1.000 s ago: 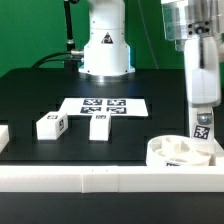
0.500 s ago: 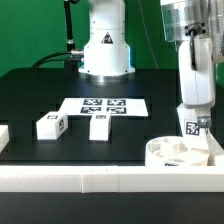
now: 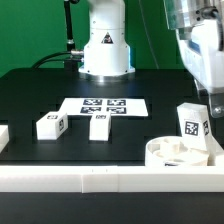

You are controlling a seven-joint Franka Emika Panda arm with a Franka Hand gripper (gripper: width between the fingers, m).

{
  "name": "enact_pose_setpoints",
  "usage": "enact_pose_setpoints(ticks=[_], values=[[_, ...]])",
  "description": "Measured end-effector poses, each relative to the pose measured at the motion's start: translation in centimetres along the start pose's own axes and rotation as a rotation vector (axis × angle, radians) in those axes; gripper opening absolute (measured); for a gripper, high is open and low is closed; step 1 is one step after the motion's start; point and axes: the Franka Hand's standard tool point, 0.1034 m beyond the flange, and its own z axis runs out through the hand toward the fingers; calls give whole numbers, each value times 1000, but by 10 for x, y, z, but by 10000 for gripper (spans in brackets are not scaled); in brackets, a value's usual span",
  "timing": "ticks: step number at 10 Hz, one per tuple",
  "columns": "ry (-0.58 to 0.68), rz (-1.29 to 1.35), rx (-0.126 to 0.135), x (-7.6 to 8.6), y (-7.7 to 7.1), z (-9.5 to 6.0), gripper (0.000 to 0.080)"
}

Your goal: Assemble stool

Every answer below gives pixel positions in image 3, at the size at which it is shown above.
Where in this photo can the white front fence wall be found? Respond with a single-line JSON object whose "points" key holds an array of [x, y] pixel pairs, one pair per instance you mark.
{"points": [[93, 179]]}

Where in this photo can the white marker sheet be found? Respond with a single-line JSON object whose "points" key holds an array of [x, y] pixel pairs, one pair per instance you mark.
{"points": [[116, 106]]}

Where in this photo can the white left fence wall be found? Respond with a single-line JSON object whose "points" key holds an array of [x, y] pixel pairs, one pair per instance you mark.
{"points": [[4, 136]]}

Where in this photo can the white right fence wall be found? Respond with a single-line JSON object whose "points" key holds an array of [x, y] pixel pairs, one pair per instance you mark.
{"points": [[216, 159]]}

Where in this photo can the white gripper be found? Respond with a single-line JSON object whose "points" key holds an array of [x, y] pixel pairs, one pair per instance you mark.
{"points": [[201, 57]]}

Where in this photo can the white fence wall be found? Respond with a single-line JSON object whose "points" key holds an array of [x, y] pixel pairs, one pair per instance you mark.
{"points": [[4, 136], [216, 159], [93, 179]]}

